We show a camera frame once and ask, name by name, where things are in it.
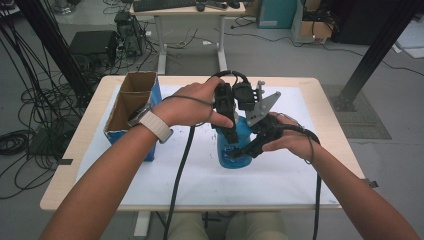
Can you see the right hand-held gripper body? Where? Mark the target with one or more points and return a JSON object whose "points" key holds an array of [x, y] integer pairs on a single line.
{"points": [[266, 128]]}

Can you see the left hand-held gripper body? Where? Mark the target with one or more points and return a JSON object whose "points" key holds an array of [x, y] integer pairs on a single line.
{"points": [[243, 96]]}

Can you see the blue bottle with white cap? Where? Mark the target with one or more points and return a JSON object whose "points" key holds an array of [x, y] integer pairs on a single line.
{"points": [[235, 161]]}

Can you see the person's right hand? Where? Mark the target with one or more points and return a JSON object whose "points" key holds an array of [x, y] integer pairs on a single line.
{"points": [[296, 140]]}

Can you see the person's left hand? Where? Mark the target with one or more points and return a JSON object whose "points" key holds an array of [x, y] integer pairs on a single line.
{"points": [[186, 106]]}

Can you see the white table mat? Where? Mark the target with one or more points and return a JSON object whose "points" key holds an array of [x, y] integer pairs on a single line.
{"points": [[200, 186]]}

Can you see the wristwatch with white band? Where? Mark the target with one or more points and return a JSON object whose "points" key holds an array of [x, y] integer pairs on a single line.
{"points": [[156, 126]]}

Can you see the teal box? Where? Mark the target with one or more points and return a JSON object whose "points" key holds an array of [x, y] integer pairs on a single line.
{"points": [[276, 13]]}

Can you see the person's beige trousers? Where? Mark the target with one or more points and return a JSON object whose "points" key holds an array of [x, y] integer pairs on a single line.
{"points": [[186, 226]]}

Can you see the dark flat device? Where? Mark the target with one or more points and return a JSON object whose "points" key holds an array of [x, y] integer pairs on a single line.
{"points": [[216, 5]]}

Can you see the brown cardboard box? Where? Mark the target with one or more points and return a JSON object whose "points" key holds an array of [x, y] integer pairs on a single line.
{"points": [[316, 30]]}

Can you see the black computer mouse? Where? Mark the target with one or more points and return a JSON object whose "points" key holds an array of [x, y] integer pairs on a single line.
{"points": [[200, 6]]}

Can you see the dark gridded floor mat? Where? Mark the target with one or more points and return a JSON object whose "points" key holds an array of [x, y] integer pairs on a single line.
{"points": [[366, 126]]}

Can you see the white desk with wooden top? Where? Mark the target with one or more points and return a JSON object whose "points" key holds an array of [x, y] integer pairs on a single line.
{"points": [[160, 40]]}

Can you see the blue cardboard box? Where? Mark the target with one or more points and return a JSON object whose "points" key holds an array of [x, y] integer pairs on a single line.
{"points": [[116, 113]]}

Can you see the black tape strip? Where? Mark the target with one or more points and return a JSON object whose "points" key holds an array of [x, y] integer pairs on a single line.
{"points": [[371, 183], [65, 161]]}

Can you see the black keyboard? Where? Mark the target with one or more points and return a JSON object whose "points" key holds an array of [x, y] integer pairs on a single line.
{"points": [[163, 4]]}

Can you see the white table leg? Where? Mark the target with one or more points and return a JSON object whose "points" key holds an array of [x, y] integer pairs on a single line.
{"points": [[141, 223]]}

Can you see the grey computer case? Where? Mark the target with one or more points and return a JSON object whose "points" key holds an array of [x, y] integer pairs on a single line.
{"points": [[131, 33]]}

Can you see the black cabinet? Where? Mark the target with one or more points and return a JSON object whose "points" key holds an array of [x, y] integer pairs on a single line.
{"points": [[363, 20]]}

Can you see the black equipment box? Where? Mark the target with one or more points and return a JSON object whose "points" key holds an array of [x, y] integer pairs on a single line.
{"points": [[93, 41]]}

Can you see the white foam sheets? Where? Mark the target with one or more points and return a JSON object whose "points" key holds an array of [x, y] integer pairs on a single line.
{"points": [[413, 40]]}

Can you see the black metal stand post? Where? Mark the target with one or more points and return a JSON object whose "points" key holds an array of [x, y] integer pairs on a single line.
{"points": [[376, 50], [50, 36]]}

